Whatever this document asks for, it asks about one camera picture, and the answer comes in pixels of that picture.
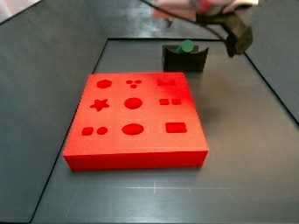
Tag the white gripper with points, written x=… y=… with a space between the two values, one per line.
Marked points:
x=190 y=8

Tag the green round cylinder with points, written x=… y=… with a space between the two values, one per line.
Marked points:
x=186 y=46

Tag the red foam shape board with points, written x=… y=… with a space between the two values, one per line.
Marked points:
x=137 y=122

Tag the dark grey cradle block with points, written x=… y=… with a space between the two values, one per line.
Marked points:
x=183 y=62

